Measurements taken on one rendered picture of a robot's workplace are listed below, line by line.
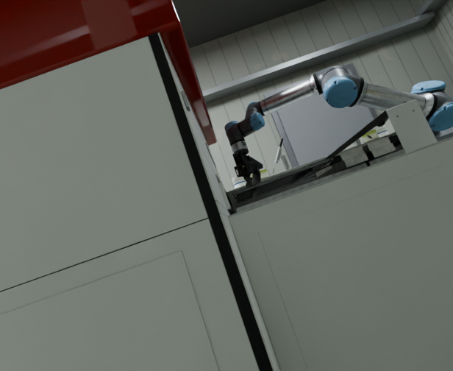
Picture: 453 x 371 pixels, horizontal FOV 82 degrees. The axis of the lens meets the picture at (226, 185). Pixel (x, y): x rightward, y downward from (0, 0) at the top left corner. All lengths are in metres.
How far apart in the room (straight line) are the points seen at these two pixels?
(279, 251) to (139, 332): 0.36
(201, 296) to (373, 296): 0.44
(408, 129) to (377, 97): 0.34
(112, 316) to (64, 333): 0.09
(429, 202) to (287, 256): 0.38
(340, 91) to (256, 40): 2.73
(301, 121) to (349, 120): 0.56
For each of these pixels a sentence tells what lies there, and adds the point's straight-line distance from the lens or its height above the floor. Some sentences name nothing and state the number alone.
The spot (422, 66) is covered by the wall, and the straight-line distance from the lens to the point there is 4.19.
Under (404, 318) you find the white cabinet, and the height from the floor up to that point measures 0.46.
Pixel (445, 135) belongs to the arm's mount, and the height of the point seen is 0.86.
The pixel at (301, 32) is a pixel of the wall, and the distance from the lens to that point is 3.93.
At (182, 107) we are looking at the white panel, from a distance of 0.55.
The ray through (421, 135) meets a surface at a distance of 0.93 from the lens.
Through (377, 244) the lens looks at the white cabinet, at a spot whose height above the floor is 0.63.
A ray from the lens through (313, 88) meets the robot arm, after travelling 1.31.
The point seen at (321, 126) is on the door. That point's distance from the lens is 3.31.
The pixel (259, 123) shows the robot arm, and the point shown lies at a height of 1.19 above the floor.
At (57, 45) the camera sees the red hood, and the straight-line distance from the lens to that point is 0.73.
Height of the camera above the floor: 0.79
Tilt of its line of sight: 9 degrees up
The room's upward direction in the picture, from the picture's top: 19 degrees counter-clockwise
